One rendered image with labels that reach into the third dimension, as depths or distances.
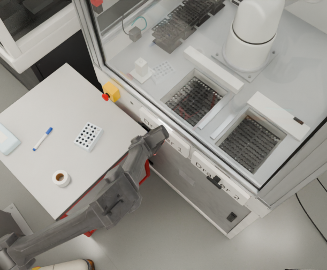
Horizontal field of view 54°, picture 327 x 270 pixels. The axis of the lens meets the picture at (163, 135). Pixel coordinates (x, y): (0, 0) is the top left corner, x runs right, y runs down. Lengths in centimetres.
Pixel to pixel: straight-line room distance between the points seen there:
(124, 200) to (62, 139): 89
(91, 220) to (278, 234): 169
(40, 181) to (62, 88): 51
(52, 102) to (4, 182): 96
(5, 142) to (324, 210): 199
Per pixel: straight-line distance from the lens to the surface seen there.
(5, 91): 291
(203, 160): 135
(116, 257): 221
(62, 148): 162
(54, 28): 183
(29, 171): 163
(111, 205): 78
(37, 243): 91
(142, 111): 145
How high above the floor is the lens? 218
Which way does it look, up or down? 65 degrees down
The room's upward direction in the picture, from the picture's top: 1 degrees counter-clockwise
